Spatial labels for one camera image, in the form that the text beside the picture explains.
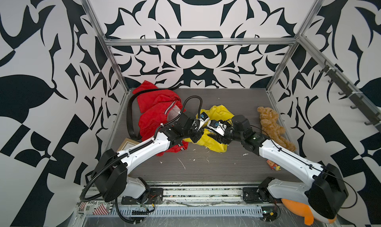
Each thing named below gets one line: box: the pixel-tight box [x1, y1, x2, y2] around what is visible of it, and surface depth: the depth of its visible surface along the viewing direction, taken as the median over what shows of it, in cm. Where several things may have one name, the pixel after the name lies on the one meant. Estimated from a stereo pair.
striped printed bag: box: [77, 200, 115, 215], surface depth 70 cm
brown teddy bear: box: [256, 106, 297, 153], surface depth 93 cm
